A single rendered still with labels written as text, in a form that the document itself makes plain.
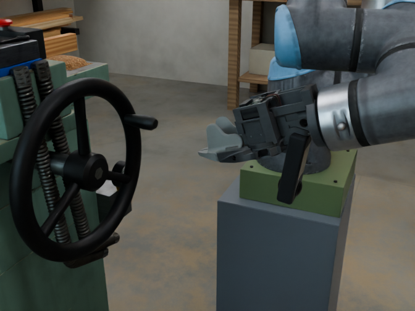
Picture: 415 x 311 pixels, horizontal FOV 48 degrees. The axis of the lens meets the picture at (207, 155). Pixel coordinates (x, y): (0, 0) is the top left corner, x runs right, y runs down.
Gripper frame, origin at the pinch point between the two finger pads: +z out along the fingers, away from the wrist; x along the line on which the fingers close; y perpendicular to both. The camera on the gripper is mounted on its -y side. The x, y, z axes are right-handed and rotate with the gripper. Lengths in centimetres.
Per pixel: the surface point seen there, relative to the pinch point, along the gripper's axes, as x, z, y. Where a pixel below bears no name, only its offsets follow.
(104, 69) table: -17.4, 28.8, 17.8
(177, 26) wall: -308, 181, 30
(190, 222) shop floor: -96, 80, -58
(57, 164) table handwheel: 12.8, 18.9, 6.6
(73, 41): -26, 42, 26
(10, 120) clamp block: 16.9, 19.6, 15.6
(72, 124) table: 4.3, 21.2, 11.0
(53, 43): -20, 42, 27
